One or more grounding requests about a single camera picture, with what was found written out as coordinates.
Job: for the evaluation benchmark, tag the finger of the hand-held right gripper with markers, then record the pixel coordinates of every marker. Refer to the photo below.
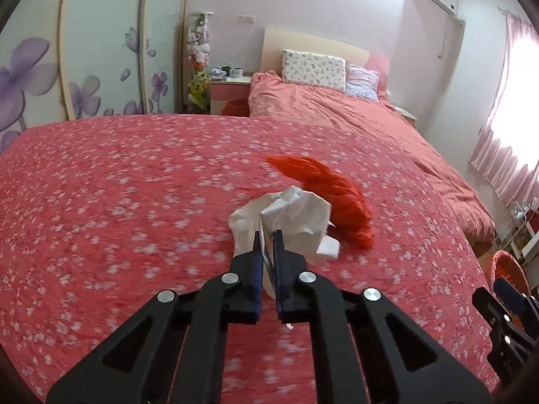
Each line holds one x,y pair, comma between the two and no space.
509,290
488,307

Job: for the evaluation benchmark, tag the red floral bedspread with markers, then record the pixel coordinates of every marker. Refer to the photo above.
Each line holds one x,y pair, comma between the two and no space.
105,185

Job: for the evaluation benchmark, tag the purple flower wardrobe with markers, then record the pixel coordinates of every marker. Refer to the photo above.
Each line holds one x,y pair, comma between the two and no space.
101,21

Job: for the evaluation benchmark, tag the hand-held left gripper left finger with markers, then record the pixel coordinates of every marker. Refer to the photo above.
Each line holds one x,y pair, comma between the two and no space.
256,286

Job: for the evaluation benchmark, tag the red plastic bag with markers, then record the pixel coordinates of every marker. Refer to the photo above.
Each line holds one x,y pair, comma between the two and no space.
337,193

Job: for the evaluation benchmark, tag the pink curtain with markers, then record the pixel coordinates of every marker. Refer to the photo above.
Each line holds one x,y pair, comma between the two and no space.
497,155

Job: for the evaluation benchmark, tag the white wall outlet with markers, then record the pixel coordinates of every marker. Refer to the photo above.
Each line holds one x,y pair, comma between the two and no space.
246,19

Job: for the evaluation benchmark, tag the pink headboard panel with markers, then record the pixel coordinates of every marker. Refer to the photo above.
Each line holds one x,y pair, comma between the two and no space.
379,63

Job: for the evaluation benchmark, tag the lilac striped pillow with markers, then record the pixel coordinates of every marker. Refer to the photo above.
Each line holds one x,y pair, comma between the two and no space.
362,82

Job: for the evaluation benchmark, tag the dark red bag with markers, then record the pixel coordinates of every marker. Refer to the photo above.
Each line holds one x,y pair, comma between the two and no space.
236,108

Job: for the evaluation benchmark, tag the white floral pillow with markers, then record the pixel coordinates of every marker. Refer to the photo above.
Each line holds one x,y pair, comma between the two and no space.
313,69

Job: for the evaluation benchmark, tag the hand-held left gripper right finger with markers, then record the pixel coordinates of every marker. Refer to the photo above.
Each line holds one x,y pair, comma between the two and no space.
280,282

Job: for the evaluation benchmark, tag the beige bedside table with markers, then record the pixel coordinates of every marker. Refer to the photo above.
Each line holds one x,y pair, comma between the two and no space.
406,113

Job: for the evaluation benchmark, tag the plush toy column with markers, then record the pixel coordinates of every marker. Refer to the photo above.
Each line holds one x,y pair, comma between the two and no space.
198,50

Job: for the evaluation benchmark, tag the white paper bag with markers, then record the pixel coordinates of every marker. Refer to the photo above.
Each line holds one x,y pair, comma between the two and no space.
294,219

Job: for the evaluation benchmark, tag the beige headboard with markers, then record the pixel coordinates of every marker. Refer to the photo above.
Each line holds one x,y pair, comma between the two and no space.
273,42

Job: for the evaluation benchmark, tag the pink duvet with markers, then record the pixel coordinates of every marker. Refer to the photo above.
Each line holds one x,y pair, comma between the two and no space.
337,109

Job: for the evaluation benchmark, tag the pink and white nightstand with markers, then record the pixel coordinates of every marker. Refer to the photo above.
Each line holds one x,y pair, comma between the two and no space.
227,90

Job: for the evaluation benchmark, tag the white mug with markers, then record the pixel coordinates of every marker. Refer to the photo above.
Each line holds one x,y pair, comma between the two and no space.
236,73

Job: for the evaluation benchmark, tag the orange woven basket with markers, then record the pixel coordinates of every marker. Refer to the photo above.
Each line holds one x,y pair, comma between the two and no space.
503,265

